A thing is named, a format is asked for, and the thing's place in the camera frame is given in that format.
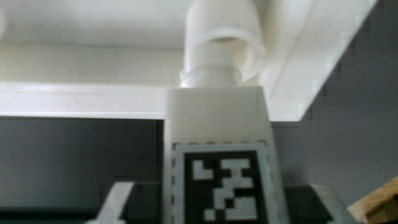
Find white table leg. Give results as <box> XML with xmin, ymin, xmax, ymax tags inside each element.
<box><xmin>163</xmin><ymin>41</ymin><xmax>289</xmax><ymax>224</ymax></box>

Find wooden block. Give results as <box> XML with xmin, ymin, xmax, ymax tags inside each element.
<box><xmin>348</xmin><ymin>176</ymin><xmax>398</xmax><ymax>224</ymax></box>

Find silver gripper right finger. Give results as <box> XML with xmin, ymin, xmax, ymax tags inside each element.
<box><xmin>310</xmin><ymin>184</ymin><xmax>358</xmax><ymax>224</ymax></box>

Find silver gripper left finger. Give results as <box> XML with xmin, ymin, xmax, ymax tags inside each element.
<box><xmin>85</xmin><ymin>182</ymin><xmax>134</xmax><ymax>224</ymax></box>

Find white square table top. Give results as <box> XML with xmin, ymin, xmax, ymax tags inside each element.
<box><xmin>0</xmin><ymin>0</ymin><xmax>378</xmax><ymax>121</ymax></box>

